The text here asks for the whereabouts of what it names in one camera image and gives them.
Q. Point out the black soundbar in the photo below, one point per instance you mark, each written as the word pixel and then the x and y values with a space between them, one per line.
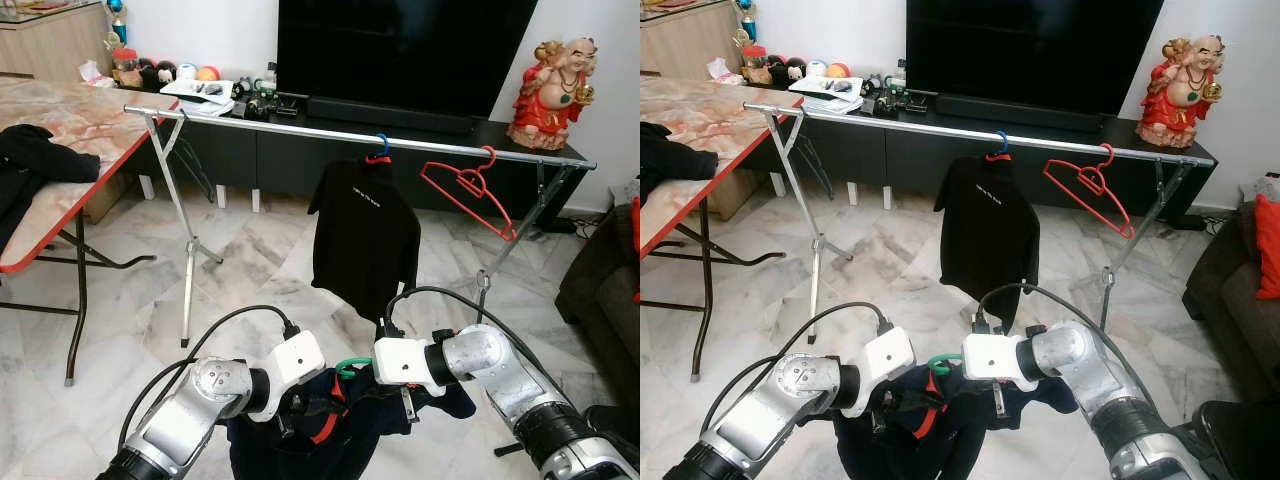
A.
pixel 1015 110
pixel 390 113

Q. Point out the light wooden cabinet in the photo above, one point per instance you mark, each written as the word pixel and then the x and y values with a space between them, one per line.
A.
pixel 50 40
pixel 680 38

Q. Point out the black shirt with white print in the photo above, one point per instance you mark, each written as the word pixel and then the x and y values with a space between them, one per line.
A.
pixel 990 240
pixel 365 240

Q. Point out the tissue pack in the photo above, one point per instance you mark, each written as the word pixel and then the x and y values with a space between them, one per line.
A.
pixel 95 74
pixel 725 72

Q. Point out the black flat television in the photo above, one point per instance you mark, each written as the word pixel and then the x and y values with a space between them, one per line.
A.
pixel 1030 50
pixel 400 50

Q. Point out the black jacket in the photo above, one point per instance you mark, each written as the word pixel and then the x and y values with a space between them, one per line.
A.
pixel 665 160
pixel 40 165

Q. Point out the red laughing Buddha statue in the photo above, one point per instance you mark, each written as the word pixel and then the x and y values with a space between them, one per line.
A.
pixel 552 95
pixel 1185 95

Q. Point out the blue plastic hanger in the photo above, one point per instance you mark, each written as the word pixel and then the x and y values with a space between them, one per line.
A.
pixel 1001 141
pixel 381 143

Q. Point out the dark shirt with red stripe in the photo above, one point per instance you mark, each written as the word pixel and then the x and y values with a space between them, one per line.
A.
pixel 920 450
pixel 330 450

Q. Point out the jar with red lid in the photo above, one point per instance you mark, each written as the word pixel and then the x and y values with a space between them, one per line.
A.
pixel 757 65
pixel 126 68

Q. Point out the red plastic hanger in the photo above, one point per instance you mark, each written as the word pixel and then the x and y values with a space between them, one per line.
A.
pixel 1092 180
pixel 470 182

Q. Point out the stack of white papers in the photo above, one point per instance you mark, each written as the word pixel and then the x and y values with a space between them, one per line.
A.
pixel 830 90
pixel 200 92

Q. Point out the orange ball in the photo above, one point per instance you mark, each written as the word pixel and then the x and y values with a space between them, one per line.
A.
pixel 838 70
pixel 207 73

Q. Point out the white teal ball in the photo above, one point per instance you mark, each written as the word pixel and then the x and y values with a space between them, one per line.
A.
pixel 817 68
pixel 187 71

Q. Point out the silver metal clothes rack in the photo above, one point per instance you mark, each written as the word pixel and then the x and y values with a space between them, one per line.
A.
pixel 300 128
pixel 930 126

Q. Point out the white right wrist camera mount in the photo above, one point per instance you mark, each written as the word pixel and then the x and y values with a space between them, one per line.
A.
pixel 400 362
pixel 990 358

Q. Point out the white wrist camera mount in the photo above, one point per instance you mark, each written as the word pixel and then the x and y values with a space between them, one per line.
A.
pixel 885 355
pixel 990 358
pixel 400 362
pixel 295 360

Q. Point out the green plastic hanger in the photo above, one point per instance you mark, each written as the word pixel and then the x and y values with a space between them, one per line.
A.
pixel 940 360
pixel 350 364

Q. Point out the marble top folding table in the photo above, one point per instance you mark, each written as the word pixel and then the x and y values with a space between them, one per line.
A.
pixel 70 110
pixel 690 110

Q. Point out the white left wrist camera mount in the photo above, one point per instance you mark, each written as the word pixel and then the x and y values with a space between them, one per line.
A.
pixel 295 360
pixel 885 355

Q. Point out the dark brown sofa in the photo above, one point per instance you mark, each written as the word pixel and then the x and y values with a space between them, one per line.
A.
pixel 600 280
pixel 1225 270

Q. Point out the black TV console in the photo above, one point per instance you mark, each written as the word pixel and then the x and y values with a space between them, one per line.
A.
pixel 280 165
pixel 900 165

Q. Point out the lace covered side table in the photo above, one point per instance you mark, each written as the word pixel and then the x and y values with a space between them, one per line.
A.
pixel 628 192
pixel 1268 187

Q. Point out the blue trophy ornament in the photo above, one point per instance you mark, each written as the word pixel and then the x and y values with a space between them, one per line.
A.
pixel 747 15
pixel 117 15

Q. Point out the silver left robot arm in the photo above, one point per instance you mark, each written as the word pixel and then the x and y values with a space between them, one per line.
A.
pixel 780 420
pixel 180 420

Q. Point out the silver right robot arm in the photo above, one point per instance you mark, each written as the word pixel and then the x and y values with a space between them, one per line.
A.
pixel 520 400
pixel 1110 400

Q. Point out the red cushion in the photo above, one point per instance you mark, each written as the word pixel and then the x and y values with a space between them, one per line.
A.
pixel 1268 245

